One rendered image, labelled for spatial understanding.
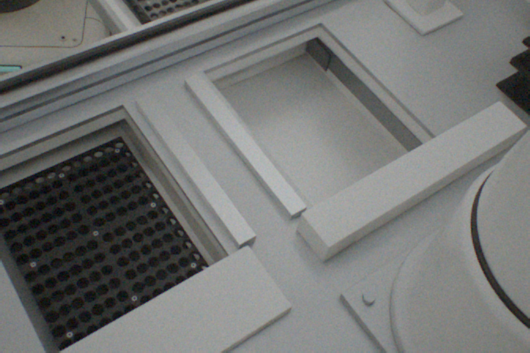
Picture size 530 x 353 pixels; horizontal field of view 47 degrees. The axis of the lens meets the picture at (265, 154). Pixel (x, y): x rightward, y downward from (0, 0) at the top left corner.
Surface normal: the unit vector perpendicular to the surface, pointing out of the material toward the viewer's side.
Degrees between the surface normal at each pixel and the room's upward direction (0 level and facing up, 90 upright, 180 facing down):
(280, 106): 0
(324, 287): 0
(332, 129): 0
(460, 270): 90
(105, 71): 90
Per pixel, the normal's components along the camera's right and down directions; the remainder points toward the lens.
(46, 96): 0.57, 0.70
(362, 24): 0.11, -0.58
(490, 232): -0.99, 0.02
